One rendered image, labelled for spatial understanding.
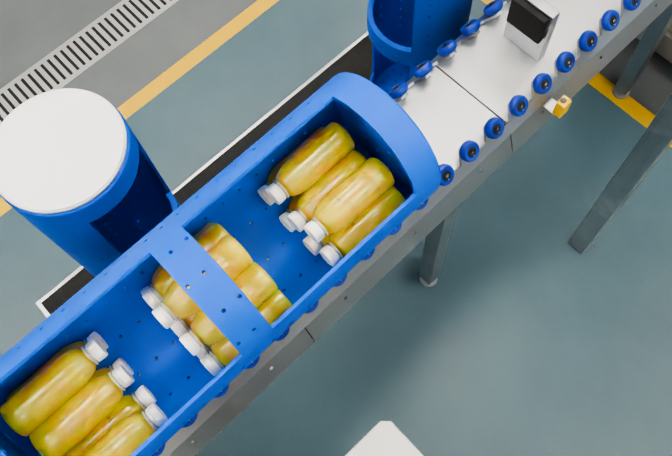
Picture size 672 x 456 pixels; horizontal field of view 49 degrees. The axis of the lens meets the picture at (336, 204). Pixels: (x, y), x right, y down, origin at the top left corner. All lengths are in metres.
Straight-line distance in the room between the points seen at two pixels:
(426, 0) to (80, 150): 0.89
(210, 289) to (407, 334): 1.29
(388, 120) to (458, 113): 0.39
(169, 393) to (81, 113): 0.59
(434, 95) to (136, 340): 0.79
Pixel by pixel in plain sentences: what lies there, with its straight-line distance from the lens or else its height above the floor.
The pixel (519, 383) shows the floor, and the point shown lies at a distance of 2.39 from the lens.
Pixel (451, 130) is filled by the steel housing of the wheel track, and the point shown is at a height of 0.93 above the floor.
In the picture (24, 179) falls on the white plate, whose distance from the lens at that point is 1.57.
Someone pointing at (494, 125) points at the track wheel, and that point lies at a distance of 1.55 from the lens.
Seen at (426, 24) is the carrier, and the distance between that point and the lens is 1.96.
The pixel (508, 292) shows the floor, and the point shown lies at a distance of 2.45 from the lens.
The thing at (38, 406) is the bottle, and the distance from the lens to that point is 1.32.
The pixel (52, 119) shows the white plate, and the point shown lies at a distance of 1.61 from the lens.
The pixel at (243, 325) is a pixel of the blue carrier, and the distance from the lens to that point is 1.19.
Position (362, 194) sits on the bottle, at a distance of 1.30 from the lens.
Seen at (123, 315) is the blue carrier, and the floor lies 1.01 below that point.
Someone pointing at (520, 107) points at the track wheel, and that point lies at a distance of 1.59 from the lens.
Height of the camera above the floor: 2.32
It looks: 67 degrees down
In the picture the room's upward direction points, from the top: 8 degrees counter-clockwise
